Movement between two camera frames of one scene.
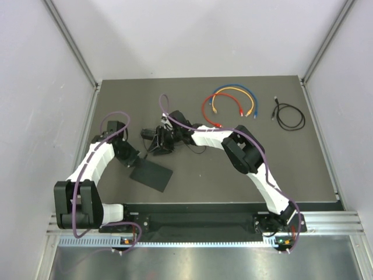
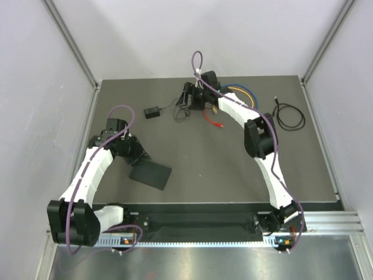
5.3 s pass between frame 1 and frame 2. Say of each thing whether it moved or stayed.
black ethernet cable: stayed
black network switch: stayed
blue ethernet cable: stayed
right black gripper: moved
